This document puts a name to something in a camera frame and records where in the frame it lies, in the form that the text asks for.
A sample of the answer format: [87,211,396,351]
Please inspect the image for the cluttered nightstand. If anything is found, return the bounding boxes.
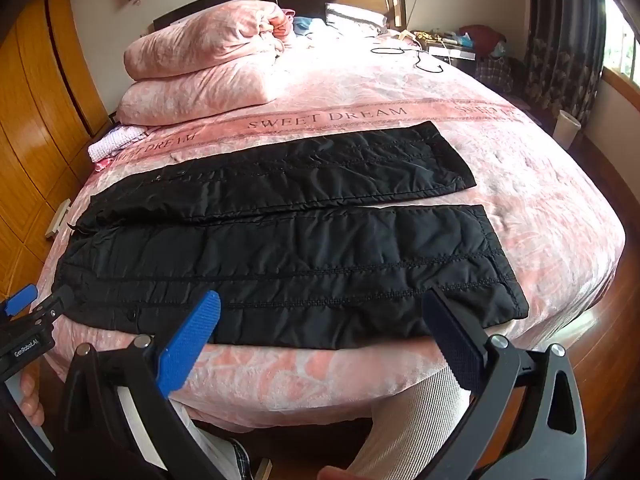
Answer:
[415,30,481,68]

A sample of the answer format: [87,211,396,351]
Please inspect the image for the bed with pink sheet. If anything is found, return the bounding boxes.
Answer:
[37,25,628,411]

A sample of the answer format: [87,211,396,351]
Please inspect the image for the rear pink pillow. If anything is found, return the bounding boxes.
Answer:
[124,1,301,82]

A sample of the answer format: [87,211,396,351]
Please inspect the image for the person's leg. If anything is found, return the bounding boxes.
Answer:
[177,400,273,480]
[345,365,476,480]

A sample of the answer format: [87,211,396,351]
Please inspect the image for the white trash bin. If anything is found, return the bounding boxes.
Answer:
[552,109,581,148]

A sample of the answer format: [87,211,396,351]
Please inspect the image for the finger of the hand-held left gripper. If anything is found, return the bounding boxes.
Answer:
[0,284,40,317]
[29,285,73,328]

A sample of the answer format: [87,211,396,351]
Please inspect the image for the white stool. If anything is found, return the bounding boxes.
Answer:
[45,199,72,238]

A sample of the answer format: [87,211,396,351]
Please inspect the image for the blue cloth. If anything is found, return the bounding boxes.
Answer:
[292,16,326,36]

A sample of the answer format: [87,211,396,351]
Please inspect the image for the window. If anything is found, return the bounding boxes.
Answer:
[602,0,640,81]

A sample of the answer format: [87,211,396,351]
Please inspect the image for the wooden wardrobe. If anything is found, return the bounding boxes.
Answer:
[0,0,118,301]

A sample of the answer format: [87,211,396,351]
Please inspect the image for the checked cloth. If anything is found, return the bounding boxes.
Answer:
[475,56,526,93]

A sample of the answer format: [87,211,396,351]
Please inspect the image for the black jacket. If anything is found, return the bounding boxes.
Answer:
[56,121,531,351]

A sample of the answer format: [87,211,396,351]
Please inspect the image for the black cable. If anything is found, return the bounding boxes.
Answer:
[370,45,446,73]

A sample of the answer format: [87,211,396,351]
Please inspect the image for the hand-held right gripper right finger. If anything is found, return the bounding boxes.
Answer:
[422,285,588,480]

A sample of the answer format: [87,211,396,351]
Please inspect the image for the pink pillow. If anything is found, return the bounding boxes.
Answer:
[124,1,301,82]
[116,62,288,127]

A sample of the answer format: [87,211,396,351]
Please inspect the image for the person's left hand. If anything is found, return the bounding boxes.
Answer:
[19,365,47,428]

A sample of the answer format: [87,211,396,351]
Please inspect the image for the person's right leg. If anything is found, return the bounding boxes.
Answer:
[345,365,476,480]

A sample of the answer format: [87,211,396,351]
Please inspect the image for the white knitted cloth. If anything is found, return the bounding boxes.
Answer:
[87,126,151,163]

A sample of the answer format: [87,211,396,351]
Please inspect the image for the person's left leg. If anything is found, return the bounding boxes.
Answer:
[177,400,273,480]

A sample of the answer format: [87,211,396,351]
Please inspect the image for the red bag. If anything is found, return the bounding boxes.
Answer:
[460,24,508,56]

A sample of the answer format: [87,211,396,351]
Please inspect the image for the grey pillow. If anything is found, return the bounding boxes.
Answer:
[325,2,388,28]

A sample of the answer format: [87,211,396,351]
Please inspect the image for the dark patterned curtain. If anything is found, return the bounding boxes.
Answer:
[520,0,608,126]

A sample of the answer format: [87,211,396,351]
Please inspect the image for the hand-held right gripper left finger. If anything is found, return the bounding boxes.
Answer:
[60,290,223,480]

